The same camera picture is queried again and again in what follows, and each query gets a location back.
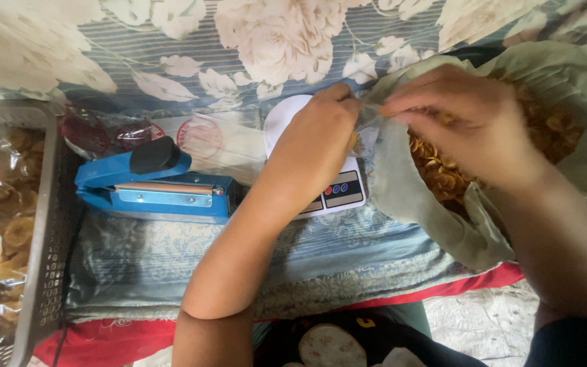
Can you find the person's right hand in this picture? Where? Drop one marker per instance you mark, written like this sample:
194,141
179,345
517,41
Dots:
469,120

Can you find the person's left hand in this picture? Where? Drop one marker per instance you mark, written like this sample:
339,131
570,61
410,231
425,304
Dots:
314,140

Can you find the person's right fingers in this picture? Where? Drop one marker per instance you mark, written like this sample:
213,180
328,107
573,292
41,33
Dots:
405,109

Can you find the person's left fingers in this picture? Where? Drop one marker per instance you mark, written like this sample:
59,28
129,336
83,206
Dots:
345,102

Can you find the small clear plastic bag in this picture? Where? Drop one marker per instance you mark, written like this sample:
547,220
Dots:
370,130

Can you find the heap of banana chips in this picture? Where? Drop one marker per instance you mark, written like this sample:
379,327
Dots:
444,176

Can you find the white digital kitchen scale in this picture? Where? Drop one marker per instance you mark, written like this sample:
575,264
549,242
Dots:
342,191

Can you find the large pale green plastic bag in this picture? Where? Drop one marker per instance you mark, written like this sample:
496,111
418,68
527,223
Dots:
426,219

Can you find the stack of clear printed bags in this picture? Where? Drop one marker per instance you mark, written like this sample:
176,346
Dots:
222,140

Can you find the blue impulse bag sealer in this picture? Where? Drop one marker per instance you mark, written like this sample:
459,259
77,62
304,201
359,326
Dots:
171,196

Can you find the floral striped bed sheet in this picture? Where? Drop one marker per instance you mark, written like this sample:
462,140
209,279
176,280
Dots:
135,51

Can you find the blue patterned folded cloth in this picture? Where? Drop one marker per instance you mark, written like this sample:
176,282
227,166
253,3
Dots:
181,255

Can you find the black printed shirt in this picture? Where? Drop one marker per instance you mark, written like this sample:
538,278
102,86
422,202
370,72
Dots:
395,346

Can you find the grey perforated plastic basket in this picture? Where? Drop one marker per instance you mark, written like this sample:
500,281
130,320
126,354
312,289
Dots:
49,229

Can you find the red cloth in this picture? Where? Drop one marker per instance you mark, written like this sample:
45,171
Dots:
105,341

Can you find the pile of filled chip packets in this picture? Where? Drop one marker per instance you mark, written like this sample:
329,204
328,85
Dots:
3,219

